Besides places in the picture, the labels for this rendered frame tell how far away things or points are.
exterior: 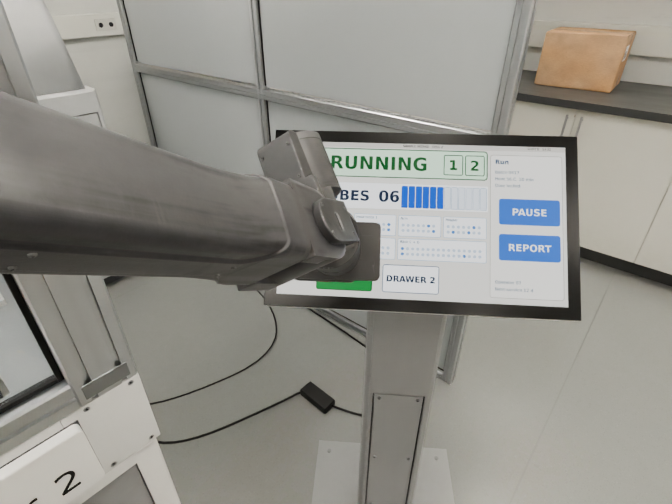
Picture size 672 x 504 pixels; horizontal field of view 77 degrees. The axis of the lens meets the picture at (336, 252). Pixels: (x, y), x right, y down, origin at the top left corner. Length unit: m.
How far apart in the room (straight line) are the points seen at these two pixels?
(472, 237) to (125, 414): 0.60
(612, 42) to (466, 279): 2.24
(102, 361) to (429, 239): 0.52
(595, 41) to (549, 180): 2.08
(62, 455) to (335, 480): 1.04
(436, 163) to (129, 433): 0.65
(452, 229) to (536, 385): 1.37
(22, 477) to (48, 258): 0.54
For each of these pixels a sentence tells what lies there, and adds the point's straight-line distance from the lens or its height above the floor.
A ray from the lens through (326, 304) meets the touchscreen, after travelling 0.71.
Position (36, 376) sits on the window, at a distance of 0.65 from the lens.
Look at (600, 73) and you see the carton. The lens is 2.86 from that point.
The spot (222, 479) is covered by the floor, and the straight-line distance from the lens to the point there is 1.67.
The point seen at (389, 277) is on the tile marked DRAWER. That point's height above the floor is 1.01.
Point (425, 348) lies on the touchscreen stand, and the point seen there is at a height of 0.77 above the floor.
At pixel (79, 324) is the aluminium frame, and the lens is 0.61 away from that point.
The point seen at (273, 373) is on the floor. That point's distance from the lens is 1.92.
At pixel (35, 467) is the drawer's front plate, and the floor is 0.92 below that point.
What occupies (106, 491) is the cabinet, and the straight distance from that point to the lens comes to 0.85.
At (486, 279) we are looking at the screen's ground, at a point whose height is 1.01.
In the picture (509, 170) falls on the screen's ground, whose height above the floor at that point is 1.15.
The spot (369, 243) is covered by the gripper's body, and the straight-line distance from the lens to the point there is 0.47.
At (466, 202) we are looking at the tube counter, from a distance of 0.75.
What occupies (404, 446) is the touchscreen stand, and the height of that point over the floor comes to 0.42.
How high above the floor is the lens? 1.42
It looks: 33 degrees down
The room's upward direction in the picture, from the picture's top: straight up
